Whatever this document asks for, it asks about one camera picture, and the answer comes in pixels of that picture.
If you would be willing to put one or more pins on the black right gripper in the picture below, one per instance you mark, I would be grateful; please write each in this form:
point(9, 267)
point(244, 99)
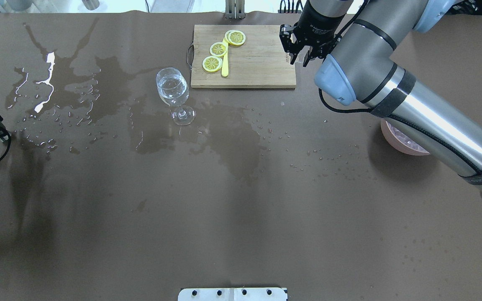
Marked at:
point(317, 21)

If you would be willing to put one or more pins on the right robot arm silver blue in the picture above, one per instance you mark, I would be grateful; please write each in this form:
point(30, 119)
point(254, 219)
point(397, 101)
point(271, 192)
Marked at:
point(357, 67)

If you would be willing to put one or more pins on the pink bowl of ice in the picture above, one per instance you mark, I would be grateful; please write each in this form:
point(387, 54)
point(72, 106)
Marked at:
point(401, 142)

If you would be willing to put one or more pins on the clear wine glass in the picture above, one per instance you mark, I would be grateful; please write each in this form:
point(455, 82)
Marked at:
point(173, 90)

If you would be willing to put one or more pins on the bamboo cutting board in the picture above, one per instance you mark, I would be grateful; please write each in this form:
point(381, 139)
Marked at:
point(259, 63)

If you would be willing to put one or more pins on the far lemon slice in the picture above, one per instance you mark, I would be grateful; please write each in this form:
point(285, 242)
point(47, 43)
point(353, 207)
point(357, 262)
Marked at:
point(235, 37)

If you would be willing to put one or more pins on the yellow plastic knife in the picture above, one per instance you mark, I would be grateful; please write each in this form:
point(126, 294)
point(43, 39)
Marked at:
point(225, 65)

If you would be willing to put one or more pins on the lemon slice near handle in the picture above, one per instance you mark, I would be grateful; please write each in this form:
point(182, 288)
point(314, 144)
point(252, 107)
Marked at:
point(212, 63)

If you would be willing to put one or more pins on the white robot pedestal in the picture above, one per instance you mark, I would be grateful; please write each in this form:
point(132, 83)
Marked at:
point(234, 294)

